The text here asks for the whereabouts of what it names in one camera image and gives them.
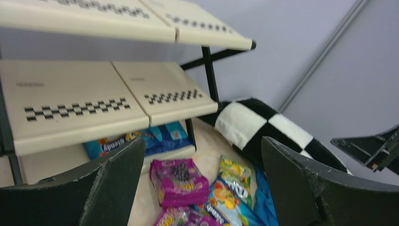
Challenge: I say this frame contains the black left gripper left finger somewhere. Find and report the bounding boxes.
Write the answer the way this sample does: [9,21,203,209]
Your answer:
[0,138,145,226]

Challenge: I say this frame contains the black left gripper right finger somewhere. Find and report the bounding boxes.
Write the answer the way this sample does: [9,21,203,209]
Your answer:
[261,137,399,226]

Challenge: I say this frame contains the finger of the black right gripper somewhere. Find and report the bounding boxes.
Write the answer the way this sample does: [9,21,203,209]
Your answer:
[330,125,399,172]

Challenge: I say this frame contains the green Fox's candy bag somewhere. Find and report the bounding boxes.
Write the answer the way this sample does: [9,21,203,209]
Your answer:
[219,155,253,209]

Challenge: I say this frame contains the purple grape candy bag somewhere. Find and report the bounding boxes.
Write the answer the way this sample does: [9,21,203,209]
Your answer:
[149,158,210,208]
[153,206,221,226]

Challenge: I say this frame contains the blue Skittles candy bag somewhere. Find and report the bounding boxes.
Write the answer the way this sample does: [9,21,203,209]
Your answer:
[193,176,265,226]

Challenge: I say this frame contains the blue candy bag on shelf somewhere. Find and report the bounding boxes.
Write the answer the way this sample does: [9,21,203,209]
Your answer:
[83,121,194,161]

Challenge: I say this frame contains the cream three-tier shelf rack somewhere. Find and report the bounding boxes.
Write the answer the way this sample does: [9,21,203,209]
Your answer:
[0,0,256,185]

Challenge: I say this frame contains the blue cloth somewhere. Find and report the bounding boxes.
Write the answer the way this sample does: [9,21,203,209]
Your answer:
[254,166,279,226]

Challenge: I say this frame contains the black white checkered pillow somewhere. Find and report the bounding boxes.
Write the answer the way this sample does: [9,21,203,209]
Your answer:
[199,97,351,174]

